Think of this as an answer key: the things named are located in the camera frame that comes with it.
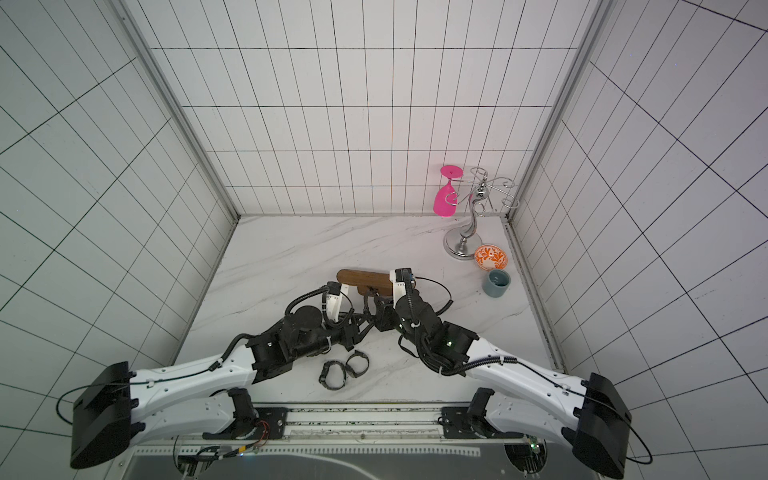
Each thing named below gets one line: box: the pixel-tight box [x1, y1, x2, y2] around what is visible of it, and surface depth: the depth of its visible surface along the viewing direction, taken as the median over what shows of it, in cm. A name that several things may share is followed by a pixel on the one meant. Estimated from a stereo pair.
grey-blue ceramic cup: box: [482, 269, 511, 298], surface depth 97 cm
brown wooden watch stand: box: [336, 269, 393, 297], surface depth 94 cm
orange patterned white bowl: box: [474, 244, 508, 272], surface depth 106 cm
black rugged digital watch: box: [318, 360, 346, 391], surface depth 81 cm
